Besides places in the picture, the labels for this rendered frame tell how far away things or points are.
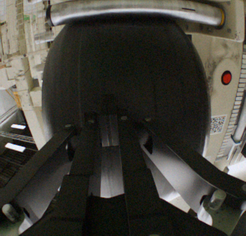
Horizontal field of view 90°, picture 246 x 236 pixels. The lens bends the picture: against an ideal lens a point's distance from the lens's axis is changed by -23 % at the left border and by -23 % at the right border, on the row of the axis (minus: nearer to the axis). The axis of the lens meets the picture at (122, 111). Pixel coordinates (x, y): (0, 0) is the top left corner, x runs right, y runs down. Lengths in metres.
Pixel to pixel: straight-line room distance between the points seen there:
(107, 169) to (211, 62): 0.36
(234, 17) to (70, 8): 0.30
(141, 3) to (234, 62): 0.32
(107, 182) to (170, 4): 0.31
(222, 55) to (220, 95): 0.12
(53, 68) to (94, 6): 0.12
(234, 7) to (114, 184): 0.38
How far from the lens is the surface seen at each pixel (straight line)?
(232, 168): 1.07
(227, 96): 0.52
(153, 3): 0.29
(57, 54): 0.26
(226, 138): 0.66
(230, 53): 0.49
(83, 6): 0.28
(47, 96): 0.25
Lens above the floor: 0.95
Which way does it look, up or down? 28 degrees up
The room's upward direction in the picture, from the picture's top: 177 degrees clockwise
